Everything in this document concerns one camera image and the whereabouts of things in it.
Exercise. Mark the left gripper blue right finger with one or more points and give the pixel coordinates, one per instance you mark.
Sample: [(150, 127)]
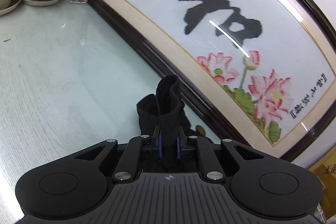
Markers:
[(181, 144)]

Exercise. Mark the black drawstring shorts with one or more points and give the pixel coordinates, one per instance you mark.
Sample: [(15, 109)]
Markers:
[(165, 108)]

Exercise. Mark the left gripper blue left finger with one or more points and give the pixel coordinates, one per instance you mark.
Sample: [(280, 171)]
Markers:
[(156, 142)]

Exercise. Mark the round brass table knob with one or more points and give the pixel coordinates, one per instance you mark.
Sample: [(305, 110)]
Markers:
[(200, 130)]

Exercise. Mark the gold company plaque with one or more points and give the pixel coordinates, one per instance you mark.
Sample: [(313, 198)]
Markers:
[(324, 169)]

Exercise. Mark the framed lotus cross-stitch picture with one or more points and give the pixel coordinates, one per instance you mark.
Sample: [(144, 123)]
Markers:
[(261, 72)]

